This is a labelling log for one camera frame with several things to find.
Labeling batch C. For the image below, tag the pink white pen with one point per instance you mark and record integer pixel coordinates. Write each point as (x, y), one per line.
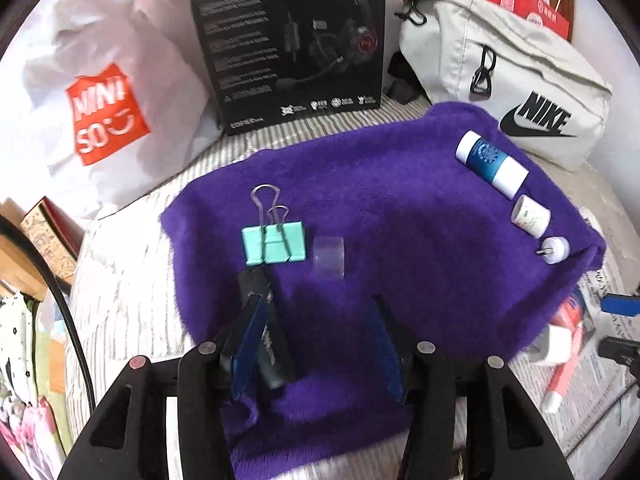
(562, 385)

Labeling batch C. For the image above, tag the green binder clip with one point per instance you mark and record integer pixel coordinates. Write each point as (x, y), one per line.
(272, 245)

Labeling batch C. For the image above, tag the white floral cloth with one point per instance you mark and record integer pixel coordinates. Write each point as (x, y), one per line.
(17, 330)

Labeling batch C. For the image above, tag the pink printed blanket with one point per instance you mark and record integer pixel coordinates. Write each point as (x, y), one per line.
(30, 435)

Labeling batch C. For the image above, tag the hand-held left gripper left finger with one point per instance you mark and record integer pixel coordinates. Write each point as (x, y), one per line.
(247, 350)

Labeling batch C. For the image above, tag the small white jar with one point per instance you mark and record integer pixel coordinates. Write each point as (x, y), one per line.
(530, 215)

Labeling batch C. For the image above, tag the patterned notebook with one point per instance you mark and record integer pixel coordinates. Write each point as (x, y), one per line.
(45, 240)

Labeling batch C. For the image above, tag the white plastic shopping bag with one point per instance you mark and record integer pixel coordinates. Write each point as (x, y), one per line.
(125, 35)

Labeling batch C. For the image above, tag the small white adapter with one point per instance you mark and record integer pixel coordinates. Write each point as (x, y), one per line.
(557, 250)

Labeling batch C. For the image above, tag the grey waist bag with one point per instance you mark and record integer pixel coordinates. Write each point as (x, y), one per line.
(525, 60)

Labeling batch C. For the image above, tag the black headset box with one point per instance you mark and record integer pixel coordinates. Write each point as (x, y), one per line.
(240, 60)

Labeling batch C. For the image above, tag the purple towel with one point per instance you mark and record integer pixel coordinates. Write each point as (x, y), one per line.
(425, 260)

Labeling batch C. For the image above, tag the white charger plug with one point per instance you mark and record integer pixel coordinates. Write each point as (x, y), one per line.
(555, 345)

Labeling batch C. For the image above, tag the newspaper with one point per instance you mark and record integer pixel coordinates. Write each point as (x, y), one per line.
(590, 435)

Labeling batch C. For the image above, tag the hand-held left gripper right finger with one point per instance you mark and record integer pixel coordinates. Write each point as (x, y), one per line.
(390, 355)

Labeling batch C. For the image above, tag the green cloth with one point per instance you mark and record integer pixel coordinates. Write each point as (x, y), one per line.
(50, 360)

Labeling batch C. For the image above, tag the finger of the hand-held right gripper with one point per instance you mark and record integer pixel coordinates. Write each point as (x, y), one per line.
(622, 355)
(622, 306)

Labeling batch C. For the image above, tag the blue white bottle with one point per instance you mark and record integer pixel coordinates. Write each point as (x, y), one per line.
(487, 160)

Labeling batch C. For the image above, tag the wooden nightstand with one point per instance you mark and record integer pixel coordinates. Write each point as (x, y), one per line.
(15, 260)

